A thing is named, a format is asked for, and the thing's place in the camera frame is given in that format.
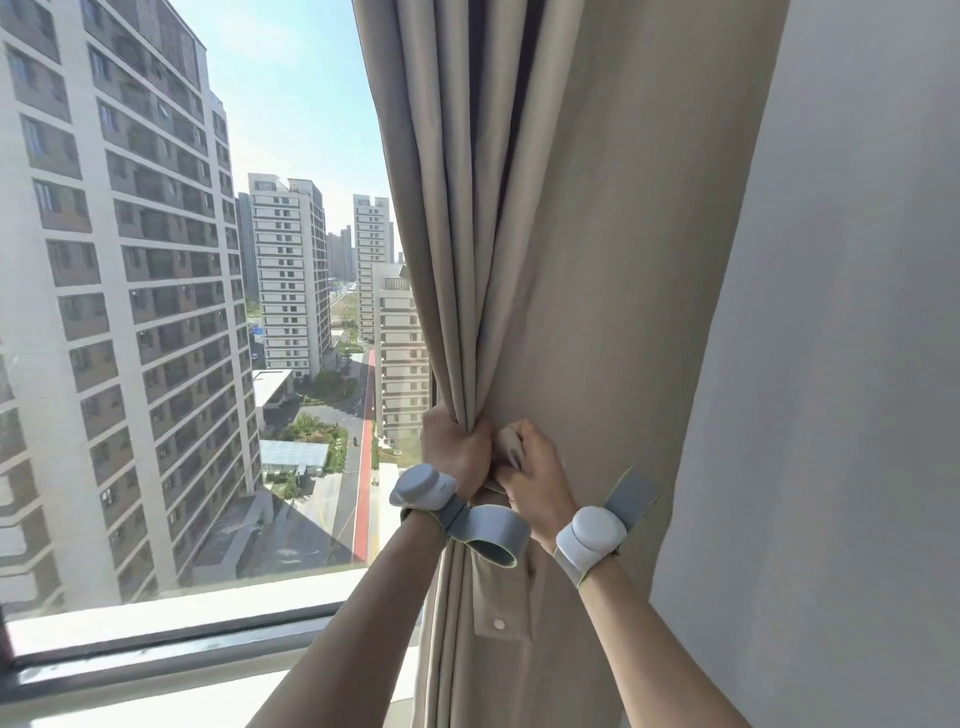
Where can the person's left hand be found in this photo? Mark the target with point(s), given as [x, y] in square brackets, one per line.
[457, 454]

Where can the person's right hand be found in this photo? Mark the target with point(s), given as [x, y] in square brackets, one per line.
[544, 495]

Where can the beige curtain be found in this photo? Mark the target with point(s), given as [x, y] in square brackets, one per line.
[600, 262]

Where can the person's left forearm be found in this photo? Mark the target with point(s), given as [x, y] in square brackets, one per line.
[352, 645]

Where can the person's right forearm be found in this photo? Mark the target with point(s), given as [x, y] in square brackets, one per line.
[652, 660]

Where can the white grey wrist tracker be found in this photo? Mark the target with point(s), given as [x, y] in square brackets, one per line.
[420, 487]
[592, 536]

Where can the slim white tower building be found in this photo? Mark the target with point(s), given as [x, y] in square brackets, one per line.
[371, 240]

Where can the white window sill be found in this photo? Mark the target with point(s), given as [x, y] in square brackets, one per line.
[225, 699]

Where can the large grey apartment building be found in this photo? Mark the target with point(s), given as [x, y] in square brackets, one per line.
[112, 300]

